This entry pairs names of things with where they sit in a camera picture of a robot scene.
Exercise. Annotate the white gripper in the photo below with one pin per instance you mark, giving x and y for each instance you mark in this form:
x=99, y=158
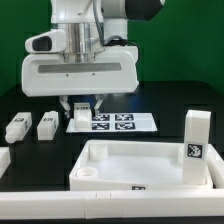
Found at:
x=113, y=71

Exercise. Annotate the white desk top tray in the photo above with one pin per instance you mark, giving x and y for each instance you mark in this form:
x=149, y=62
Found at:
x=128, y=165

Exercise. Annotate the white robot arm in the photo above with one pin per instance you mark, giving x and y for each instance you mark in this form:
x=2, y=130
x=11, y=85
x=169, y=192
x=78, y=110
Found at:
x=86, y=52

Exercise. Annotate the white marker sheet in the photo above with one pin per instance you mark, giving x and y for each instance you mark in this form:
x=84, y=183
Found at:
x=123, y=122

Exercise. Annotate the white left fence block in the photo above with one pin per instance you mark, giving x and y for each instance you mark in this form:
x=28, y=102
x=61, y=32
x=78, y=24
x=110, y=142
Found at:
x=5, y=159

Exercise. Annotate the white front fence bar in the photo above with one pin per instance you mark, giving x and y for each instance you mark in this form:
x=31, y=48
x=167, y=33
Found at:
x=111, y=204

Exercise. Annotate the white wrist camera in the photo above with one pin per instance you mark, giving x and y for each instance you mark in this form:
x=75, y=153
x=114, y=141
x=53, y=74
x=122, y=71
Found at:
x=53, y=41

